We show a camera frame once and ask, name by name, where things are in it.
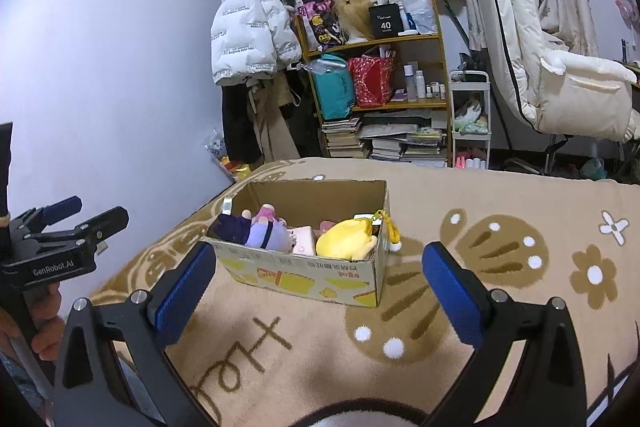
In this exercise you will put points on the beige hanging garment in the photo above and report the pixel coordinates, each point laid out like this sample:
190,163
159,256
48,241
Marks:
272,127

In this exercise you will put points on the teal bag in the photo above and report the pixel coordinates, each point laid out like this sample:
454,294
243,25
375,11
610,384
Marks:
332,92

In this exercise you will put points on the white-haired plush doll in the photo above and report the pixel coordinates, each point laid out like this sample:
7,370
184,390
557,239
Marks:
270,234

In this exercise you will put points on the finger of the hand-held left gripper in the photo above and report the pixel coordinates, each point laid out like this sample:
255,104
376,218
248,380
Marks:
105,222
62,208

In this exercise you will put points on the white trolley cart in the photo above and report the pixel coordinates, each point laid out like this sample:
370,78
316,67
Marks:
470,79

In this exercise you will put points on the pink wall sticker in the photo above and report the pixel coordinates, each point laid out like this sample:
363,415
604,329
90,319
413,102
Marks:
627,9

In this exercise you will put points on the plastic snack bag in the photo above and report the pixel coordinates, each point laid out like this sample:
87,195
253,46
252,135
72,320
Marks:
220,152

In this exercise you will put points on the printed cardboard box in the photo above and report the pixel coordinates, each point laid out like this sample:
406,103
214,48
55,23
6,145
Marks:
300,269

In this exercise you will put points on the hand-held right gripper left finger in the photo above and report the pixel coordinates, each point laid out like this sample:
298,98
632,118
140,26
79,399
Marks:
182,292

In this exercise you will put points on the beige patterned rug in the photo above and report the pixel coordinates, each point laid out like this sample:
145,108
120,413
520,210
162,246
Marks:
300,357

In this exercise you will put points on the blonde wig head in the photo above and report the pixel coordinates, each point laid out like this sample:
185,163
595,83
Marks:
352,14

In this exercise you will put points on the red patterned bag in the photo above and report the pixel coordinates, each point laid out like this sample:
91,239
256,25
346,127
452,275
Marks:
370,82

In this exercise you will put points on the pile of books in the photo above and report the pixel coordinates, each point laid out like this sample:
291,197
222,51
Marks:
390,144

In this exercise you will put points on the clear plastic bag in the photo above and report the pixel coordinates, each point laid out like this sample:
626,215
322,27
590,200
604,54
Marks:
322,66

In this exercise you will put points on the green and white cloth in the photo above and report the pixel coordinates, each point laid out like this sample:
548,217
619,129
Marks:
470,114

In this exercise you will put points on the person's left hand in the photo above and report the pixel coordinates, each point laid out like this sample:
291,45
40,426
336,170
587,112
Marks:
50,332

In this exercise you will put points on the yellow plush toy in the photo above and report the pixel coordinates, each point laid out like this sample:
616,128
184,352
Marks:
345,239

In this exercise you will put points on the white puffer jacket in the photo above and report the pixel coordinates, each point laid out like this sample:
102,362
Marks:
250,32

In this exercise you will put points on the white pompom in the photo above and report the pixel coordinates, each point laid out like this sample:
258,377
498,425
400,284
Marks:
396,246

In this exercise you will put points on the black hanging garment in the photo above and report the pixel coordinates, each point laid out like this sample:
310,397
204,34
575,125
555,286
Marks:
240,122

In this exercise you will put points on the black printed bag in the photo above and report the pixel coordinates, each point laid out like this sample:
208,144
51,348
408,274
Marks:
320,19

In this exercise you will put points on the pale pink plush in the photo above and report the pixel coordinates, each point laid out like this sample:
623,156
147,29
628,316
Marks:
304,242

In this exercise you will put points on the white padded chair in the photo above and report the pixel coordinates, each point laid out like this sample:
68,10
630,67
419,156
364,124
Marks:
515,32

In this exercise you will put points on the wooden shelf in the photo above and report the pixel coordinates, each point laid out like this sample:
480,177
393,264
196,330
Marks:
415,38

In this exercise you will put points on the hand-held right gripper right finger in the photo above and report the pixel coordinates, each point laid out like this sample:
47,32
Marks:
452,292

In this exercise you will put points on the black box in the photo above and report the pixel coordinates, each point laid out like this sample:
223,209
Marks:
386,22

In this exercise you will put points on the row of cosmetic bottles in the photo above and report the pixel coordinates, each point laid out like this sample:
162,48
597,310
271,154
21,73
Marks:
420,84

